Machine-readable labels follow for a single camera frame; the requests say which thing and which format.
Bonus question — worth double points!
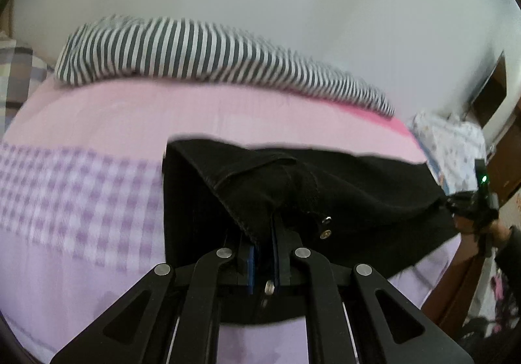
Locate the black pants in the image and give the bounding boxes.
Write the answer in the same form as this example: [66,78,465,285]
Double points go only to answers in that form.
[162,135,463,326]

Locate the person right hand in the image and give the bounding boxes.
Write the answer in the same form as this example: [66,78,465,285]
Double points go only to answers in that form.
[454,215,512,250]

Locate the white dotted pillow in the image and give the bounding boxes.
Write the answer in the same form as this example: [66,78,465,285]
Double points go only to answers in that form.
[408,112,486,195]

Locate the pink purple bed sheet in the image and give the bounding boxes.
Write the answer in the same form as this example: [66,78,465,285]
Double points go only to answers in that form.
[0,74,463,364]

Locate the grey white striped blanket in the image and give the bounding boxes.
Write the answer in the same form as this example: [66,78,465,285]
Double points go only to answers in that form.
[55,16,395,118]

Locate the plaid pillow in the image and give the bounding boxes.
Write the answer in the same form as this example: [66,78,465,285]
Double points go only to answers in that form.
[0,33,53,136]

